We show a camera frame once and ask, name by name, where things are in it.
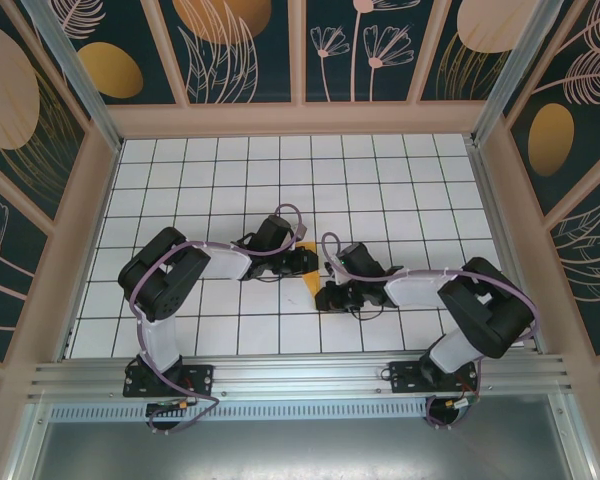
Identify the grey metal sheet panel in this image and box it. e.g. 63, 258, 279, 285
9, 394, 596, 480

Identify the aluminium mounting rail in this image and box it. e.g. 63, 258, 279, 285
27, 353, 576, 401

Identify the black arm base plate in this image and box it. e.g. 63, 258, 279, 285
388, 359, 481, 396
123, 363, 216, 399

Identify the slotted aluminium cable duct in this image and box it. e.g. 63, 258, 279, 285
49, 402, 431, 422

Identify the aluminium table side rail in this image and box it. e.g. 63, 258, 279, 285
467, 139, 549, 357

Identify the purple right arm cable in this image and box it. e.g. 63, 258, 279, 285
321, 232, 539, 432

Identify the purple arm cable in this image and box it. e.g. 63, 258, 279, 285
129, 202, 306, 435
321, 232, 539, 432

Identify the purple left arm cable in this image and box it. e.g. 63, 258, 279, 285
129, 202, 306, 435

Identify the aluminium frame post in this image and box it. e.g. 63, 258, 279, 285
19, 0, 126, 154
469, 0, 566, 147

